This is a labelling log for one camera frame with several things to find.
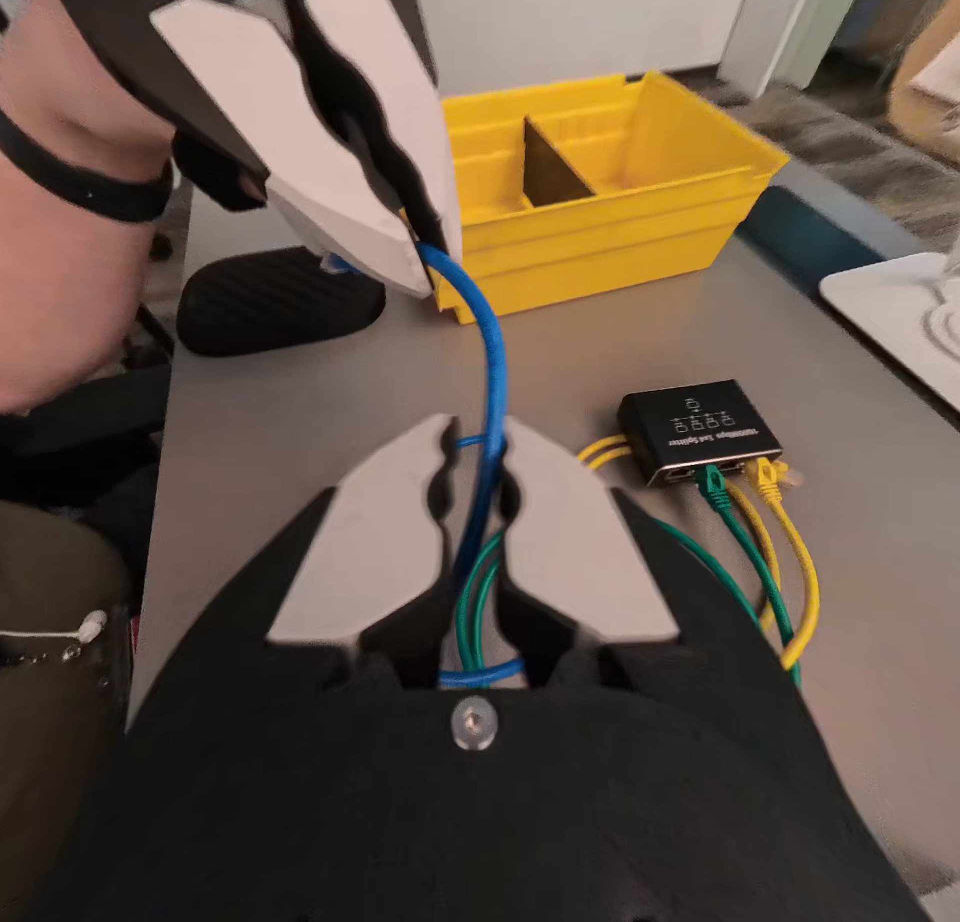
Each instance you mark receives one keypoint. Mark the person's clothed body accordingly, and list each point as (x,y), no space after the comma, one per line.
(45,712)

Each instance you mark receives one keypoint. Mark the yellow plastic bin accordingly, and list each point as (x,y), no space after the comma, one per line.
(600,224)

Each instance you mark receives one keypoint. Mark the person's left hand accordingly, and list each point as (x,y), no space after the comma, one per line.
(75,97)

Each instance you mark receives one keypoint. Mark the person's left forearm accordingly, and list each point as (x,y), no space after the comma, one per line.
(60,299)

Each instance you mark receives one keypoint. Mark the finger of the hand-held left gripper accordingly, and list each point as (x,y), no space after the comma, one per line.
(390,52)
(255,97)

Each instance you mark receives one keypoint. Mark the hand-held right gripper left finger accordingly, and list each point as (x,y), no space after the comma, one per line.
(367,554)

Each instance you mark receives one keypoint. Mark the brown cardboard box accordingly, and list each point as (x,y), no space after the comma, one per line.
(930,97)

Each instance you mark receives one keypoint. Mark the white stand base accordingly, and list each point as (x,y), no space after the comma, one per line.
(885,314)

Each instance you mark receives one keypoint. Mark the black wrist rest pad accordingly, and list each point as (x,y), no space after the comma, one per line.
(270,299)

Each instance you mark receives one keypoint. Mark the black wrist band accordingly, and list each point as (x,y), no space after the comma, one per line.
(90,196)

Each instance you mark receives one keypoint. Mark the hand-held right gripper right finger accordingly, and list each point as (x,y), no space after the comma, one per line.
(585,562)

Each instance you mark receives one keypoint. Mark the black ethernet switch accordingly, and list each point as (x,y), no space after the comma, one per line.
(697,427)

